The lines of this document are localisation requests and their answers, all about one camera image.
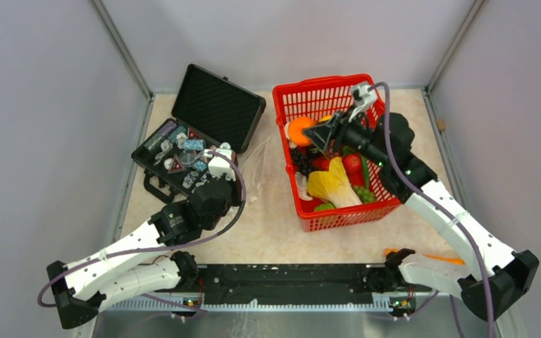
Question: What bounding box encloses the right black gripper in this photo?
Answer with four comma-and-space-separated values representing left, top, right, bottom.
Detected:
303, 104, 389, 168

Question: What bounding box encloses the red plastic basket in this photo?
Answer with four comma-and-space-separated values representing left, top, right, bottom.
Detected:
271, 73, 404, 233

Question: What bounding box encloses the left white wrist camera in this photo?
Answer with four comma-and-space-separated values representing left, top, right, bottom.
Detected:
203, 148, 237, 181

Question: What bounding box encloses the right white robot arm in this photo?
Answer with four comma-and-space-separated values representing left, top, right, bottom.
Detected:
302, 112, 540, 321

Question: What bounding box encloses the napa cabbage toy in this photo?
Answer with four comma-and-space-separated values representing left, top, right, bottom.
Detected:
307, 157, 362, 208

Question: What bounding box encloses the orange fruit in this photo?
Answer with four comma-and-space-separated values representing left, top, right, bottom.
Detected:
287, 116, 316, 146

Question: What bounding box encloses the green grape bunch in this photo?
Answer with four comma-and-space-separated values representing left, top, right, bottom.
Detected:
352, 186, 377, 204

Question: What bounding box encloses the black grape bunch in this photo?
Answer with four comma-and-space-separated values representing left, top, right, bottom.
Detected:
290, 148, 316, 177

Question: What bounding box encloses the orange handled tool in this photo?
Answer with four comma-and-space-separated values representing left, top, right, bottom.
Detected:
385, 248, 465, 265

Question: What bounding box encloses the green lime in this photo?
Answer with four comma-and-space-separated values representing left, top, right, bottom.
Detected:
313, 202, 335, 213

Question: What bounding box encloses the white mushroom lower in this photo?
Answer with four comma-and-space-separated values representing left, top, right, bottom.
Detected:
294, 172, 313, 201

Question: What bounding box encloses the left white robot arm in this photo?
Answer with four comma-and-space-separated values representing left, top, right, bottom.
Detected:
37, 173, 247, 330

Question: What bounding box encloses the red tomato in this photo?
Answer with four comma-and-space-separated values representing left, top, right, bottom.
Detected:
342, 154, 362, 175

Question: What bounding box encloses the black poker chip case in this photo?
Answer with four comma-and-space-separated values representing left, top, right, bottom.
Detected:
131, 64, 266, 204

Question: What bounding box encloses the clear zip top bag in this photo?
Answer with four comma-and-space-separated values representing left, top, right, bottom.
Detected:
240, 137, 271, 206

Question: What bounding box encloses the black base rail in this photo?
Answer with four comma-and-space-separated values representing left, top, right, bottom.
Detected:
169, 264, 429, 311

